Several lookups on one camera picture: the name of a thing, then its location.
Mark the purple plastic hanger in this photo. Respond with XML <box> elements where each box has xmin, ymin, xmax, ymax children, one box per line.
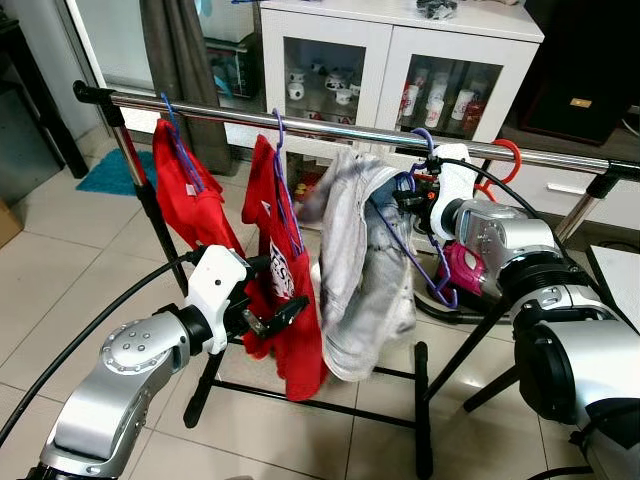
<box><xmin>270</xmin><ymin>107</ymin><xmax>307</xmax><ymax>259</ymax></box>
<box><xmin>372</xmin><ymin>126</ymin><xmax>461</xmax><ymax>311</ymax></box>
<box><xmin>158</xmin><ymin>92</ymin><xmax>208</xmax><ymax>193</ymax></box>

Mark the light grey garment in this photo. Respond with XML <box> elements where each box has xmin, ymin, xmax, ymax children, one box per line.
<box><xmin>317</xmin><ymin>150</ymin><xmax>420</xmax><ymax>384</ymax></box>

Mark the red plastic hanger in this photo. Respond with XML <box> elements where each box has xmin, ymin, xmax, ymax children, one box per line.
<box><xmin>472</xmin><ymin>138</ymin><xmax>524</xmax><ymax>202</ymax></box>

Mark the red shirt with white print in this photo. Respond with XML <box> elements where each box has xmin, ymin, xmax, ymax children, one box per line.
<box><xmin>243</xmin><ymin>135</ymin><xmax>329</xmax><ymax>402</ymax></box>

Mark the pink garment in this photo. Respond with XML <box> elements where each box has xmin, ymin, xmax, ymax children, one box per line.
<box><xmin>440</xmin><ymin>240</ymin><xmax>493</xmax><ymax>300</ymax></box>

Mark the white red printed mug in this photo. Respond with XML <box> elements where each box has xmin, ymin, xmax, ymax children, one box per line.
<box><xmin>399</xmin><ymin>83</ymin><xmax>422</xmax><ymax>117</ymax></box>
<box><xmin>427</xmin><ymin>96</ymin><xmax>449</xmax><ymax>129</ymax></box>
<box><xmin>454</xmin><ymin>89</ymin><xmax>480</xmax><ymax>123</ymax></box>

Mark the plain red shirt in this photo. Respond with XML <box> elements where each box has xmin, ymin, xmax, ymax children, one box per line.
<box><xmin>152</xmin><ymin>117</ymin><xmax>247</xmax><ymax>263</ymax></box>

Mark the white ceramic cup set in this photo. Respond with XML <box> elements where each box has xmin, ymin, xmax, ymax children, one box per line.
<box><xmin>324</xmin><ymin>67</ymin><xmax>364</xmax><ymax>107</ymax></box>

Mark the white glass door cabinet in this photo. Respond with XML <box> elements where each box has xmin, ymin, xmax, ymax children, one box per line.
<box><xmin>258</xmin><ymin>0</ymin><xmax>547</xmax><ymax>173</ymax></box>

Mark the metal clothes rack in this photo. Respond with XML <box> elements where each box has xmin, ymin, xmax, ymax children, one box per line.
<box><xmin>72</xmin><ymin>80</ymin><xmax>640</xmax><ymax>479</ymax></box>

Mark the blue floor mat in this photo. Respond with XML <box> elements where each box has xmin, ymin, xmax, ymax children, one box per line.
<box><xmin>77</xmin><ymin>150</ymin><xmax>158</xmax><ymax>197</ymax></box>

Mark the white drawer unit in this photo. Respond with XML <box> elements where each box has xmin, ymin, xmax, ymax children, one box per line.
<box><xmin>480</xmin><ymin>140</ymin><xmax>640</xmax><ymax>233</ymax></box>

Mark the dark metal ornament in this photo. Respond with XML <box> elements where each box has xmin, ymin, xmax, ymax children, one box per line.
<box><xmin>414</xmin><ymin>0</ymin><xmax>460</xmax><ymax>22</ymax></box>

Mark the black speaker cabinet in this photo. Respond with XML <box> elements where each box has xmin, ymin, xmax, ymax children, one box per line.
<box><xmin>514</xmin><ymin>0</ymin><xmax>640</xmax><ymax>147</ymax></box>

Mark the grey curtain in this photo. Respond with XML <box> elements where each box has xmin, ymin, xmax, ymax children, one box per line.
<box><xmin>138</xmin><ymin>0</ymin><xmax>234</xmax><ymax>152</ymax></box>

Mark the cardboard box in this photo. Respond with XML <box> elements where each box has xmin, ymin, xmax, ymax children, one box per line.
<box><xmin>0</xmin><ymin>200</ymin><xmax>23</xmax><ymax>249</ymax></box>

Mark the white framed glass door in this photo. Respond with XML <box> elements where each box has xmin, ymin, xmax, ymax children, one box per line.
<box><xmin>65</xmin><ymin>0</ymin><xmax>263</xmax><ymax>127</ymax></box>

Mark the dark furniture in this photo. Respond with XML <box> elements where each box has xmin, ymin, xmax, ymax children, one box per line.
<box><xmin>0</xmin><ymin>15</ymin><xmax>89</xmax><ymax>182</ymax></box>

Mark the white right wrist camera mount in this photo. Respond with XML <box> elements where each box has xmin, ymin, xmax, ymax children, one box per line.
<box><xmin>430</xmin><ymin>143</ymin><xmax>482</xmax><ymax>242</ymax></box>

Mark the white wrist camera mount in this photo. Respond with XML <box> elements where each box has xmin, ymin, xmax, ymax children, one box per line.
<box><xmin>186</xmin><ymin>245</ymin><xmax>252</xmax><ymax>354</ymax></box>
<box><xmin>430</xmin><ymin>143</ymin><xmax>482</xmax><ymax>242</ymax></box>

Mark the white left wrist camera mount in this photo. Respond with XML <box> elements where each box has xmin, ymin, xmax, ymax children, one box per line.
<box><xmin>186</xmin><ymin>245</ymin><xmax>252</xmax><ymax>354</ymax></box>

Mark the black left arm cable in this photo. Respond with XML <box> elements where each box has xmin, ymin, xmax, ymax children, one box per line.
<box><xmin>0</xmin><ymin>250</ymin><xmax>201</xmax><ymax>446</ymax></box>

